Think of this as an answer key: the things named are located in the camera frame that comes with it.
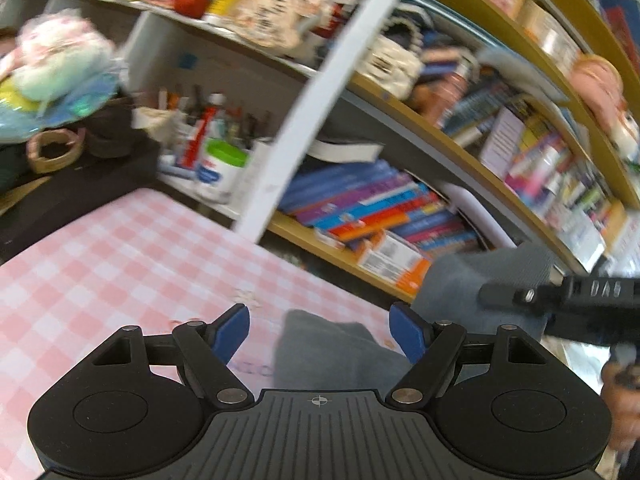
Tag grey sweatpants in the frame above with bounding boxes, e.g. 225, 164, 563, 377
272, 243, 553, 396

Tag person right hand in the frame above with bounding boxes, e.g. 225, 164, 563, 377
601, 360, 640, 452

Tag upper orange white box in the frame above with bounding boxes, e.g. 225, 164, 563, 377
371, 231, 424, 271

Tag orange white box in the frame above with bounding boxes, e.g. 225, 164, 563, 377
356, 244, 432, 296
371, 231, 424, 271

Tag lower orange white box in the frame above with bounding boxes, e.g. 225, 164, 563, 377
356, 244, 432, 296

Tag pink cartoon desk mat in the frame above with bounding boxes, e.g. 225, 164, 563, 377
1, 188, 393, 479

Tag white tablet on books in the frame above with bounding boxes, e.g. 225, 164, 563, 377
442, 183, 516, 248

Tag row of leaning books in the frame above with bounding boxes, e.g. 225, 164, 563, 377
278, 159, 487, 260

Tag white jar green lid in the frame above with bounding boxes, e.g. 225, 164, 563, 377
194, 139, 248, 204

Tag red bottle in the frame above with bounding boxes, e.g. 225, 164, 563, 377
179, 92, 226, 170

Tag wooden bookshelf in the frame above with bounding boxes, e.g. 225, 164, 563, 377
267, 0, 640, 306

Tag pink wristwatch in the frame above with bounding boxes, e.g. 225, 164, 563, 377
26, 128, 86, 174

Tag white quilted handbag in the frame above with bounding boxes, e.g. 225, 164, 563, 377
356, 15, 423, 101

